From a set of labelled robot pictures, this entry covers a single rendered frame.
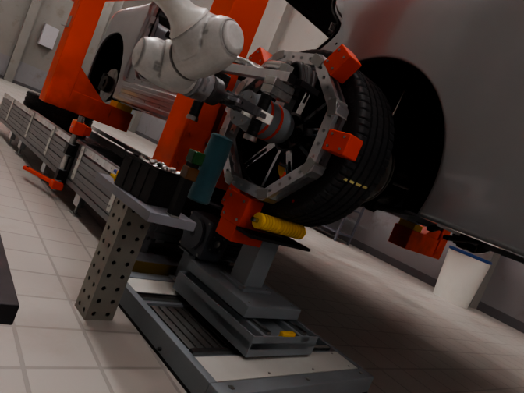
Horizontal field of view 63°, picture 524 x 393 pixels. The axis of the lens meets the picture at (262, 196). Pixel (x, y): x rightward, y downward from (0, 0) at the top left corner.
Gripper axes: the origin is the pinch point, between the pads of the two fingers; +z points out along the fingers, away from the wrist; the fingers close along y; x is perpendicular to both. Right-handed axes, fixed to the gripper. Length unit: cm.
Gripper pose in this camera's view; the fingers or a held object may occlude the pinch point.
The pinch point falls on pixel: (257, 115)
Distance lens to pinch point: 131.2
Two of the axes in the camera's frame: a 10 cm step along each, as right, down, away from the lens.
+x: 3.8, -9.2, -0.6
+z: 6.8, 2.3, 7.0
